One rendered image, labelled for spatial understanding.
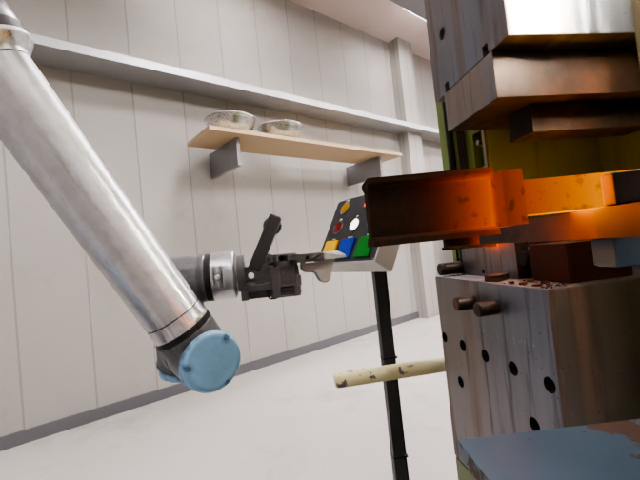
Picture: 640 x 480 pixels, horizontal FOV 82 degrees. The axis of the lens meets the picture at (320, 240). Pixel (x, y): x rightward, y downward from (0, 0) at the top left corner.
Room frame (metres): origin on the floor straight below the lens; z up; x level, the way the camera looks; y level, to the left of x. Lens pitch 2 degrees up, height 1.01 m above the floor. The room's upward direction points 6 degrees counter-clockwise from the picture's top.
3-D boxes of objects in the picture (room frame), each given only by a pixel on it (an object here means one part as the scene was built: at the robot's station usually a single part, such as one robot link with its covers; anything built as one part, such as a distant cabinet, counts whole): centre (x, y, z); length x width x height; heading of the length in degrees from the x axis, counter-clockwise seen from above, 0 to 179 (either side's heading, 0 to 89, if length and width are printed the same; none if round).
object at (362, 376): (1.14, -0.22, 0.62); 0.44 x 0.05 x 0.05; 98
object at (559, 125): (0.82, -0.61, 1.24); 0.30 x 0.07 x 0.06; 98
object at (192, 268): (0.70, 0.27, 0.98); 0.12 x 0.09 x 0.10; 98
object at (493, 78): (0.84, -0.57, 1.32); 0.42 x 0.20 x 0.10; 98
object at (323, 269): (0.72, 0.00, 0.98); 0.09 x 0.03 x 0.06; 98
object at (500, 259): (0.84, -0.57, 0.96); 0.42 x 0.20 x 0.09; 98
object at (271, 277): (0.72, 0.10, 0.97); 0.12 x 0.08 x 0.09; 98
